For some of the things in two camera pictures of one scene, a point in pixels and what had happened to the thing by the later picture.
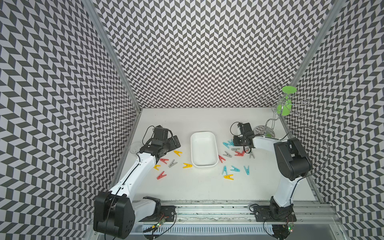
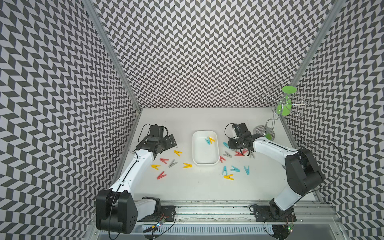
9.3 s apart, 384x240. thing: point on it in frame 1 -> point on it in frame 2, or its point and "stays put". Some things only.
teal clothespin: x=226 y=144 -> x=208 y=141
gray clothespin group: x=227 y=154 stays put
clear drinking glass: x=135 y=147 stays put
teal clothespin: x=247 y=170 stays put
